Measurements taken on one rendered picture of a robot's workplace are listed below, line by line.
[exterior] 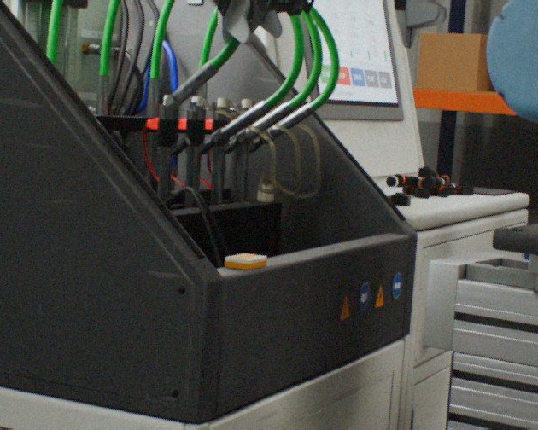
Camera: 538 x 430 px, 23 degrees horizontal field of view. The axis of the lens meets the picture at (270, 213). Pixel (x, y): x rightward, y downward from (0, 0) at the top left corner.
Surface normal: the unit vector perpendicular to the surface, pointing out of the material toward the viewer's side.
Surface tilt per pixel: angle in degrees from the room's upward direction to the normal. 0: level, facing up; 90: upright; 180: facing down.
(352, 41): 76
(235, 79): 90
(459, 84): 90
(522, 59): 98
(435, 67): 90
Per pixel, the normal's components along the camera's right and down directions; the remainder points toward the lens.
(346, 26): 0.89, -0.14
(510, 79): -0.74, 0.15
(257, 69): -0.43, 0.06
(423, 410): 0.90, 0.11
